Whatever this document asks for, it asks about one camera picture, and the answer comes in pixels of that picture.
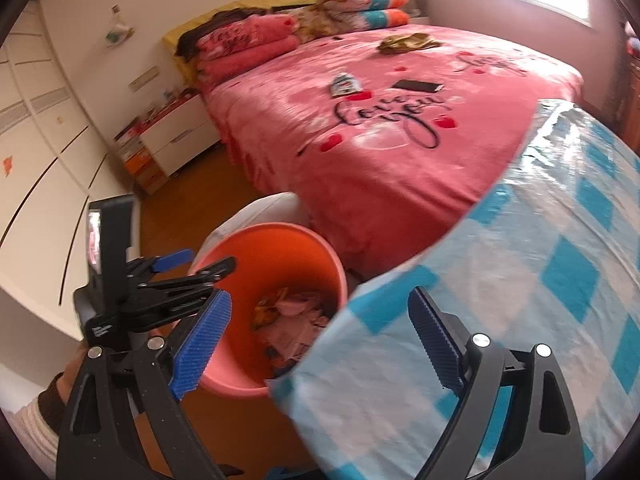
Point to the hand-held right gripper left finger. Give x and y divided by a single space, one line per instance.
200 345

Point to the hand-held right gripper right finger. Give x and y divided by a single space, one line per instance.
437 345

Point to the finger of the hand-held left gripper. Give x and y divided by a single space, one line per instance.
210 270
172 260

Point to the orange plastic bin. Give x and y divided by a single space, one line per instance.
280 255

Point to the heap of packaging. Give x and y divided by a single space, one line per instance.
290 325

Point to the person's left forearm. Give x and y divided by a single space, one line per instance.
37 430

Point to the person's left hand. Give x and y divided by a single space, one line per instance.
72 370

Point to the white plastic bag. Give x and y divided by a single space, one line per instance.
260 207

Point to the blue checkered plastic tablecloth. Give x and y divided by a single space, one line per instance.
500 285

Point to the stack of colourful boxes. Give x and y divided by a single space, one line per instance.
137 160

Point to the white nightstand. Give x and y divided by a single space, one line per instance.
175 135

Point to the white wardrobe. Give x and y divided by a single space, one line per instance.
40 135

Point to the pink folded blanket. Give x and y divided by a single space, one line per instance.
240 62
250 35

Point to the small printed packet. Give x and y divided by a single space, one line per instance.
344 85

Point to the dark phone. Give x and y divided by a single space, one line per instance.
417 86

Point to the beige floral quilt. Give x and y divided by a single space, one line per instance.
325 25

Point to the gold cloth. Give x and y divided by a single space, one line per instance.
405 44

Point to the wooden cabinet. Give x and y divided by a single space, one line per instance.
631 100

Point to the hanging wall ornament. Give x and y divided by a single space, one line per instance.
117 30

